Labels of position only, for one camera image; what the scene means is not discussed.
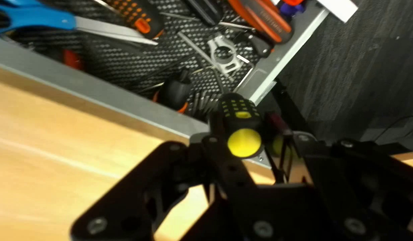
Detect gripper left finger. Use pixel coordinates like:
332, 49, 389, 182
70, 133, 258, 241

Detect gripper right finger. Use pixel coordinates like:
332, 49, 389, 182
293, 132, 413, 241

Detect black and yellow screwdriver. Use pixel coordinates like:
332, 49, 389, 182
210, 93, 264, 159

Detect black screwdriver with orange collar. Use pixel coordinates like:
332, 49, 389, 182
152, 70, 194, 114

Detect grey metal drawer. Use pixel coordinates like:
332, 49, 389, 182
0, 0, 359, 168

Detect row of screwdriver bits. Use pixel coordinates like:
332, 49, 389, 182
187, 91, 224, 118

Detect black mesh drawer liner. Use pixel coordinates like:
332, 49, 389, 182
5, 0, 284, 118

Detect orange and black screwdriver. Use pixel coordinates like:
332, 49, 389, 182
104, 0, 165, 39

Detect small red tool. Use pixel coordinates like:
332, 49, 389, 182
62, 49, 83, 71

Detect thin metal rod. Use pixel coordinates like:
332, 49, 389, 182
177, 31, 214, 66

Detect purple and orange tool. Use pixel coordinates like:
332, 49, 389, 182
278, 0, 306, 18

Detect black cable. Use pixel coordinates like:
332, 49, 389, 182
373, 115, 413, 144

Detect dark red tool handle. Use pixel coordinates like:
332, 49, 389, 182
266, 112, 294, 136

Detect silver metal bracket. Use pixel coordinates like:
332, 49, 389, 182
206, 33, 244, 76

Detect orange handled pliers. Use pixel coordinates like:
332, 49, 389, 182
226, 0, 294, 45

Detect black tool handle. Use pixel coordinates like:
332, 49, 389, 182
184, 0, 224, 27

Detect blue handled scissors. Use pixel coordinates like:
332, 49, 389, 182
0, 0, 159, 46

